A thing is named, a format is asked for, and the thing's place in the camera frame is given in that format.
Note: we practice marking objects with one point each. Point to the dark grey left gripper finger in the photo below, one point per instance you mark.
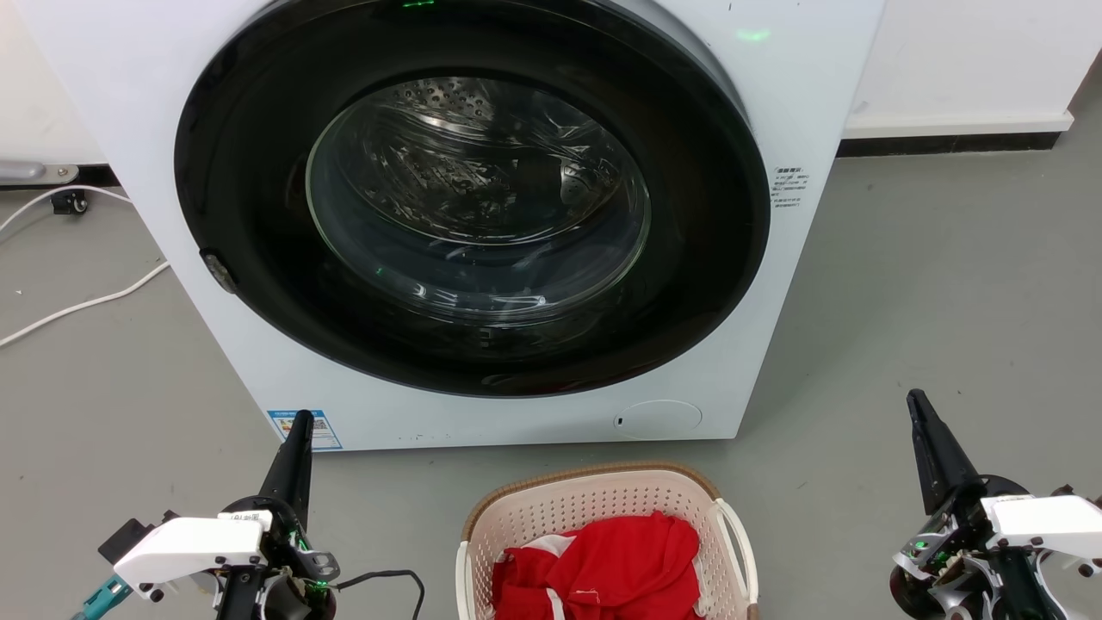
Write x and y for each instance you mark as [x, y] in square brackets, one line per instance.
[293, 474]

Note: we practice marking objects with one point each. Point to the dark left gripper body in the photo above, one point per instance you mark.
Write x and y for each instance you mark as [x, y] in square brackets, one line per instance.
[297, 564]

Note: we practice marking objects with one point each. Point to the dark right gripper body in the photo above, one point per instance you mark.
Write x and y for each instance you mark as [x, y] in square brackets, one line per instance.
[956, 560]

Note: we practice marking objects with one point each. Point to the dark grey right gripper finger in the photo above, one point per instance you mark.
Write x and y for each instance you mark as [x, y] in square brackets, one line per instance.
[941, 465]

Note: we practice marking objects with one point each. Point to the beige plastic laundry basket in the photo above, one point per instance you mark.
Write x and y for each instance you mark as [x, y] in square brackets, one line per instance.
[594, 498]

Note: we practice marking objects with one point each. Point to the blue energy label sticker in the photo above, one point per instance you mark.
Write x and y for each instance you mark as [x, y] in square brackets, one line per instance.
[320, 430]

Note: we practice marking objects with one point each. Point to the round white filter cover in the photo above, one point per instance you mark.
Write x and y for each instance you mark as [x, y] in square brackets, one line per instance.
[659, 419]

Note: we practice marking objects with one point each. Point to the black round washer door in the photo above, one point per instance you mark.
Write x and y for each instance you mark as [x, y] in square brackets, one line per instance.
[258, 172]

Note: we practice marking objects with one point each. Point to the white text sticker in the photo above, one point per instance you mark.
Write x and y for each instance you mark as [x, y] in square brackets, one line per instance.
[789, 188]

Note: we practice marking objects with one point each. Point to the black baseboard strip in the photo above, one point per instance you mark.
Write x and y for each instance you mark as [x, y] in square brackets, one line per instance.
[947, 144]

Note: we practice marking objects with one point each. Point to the red garment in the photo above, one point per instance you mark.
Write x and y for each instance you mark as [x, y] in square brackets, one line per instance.
[620, 560]

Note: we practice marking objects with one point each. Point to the black caster wheel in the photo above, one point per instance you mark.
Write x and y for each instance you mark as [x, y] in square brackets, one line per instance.
[71, 203]

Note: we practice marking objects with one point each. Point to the steel washer drum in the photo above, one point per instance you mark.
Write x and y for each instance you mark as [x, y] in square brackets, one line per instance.
[448, 112]

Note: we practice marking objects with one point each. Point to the white front-load washing machine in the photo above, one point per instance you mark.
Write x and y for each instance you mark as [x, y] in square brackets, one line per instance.
[818, 86]

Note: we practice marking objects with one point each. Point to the silver metal bar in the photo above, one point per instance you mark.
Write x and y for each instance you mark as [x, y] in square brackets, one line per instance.
[30, 170]

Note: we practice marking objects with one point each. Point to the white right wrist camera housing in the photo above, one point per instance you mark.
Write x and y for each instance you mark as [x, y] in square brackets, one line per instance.
[1046, 521]

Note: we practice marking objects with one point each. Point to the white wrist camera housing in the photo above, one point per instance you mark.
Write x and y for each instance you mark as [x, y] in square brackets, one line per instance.
[185, 547]
[1046, 521]

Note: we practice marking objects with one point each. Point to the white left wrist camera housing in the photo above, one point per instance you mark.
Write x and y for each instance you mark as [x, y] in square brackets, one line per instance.
[185, 547]

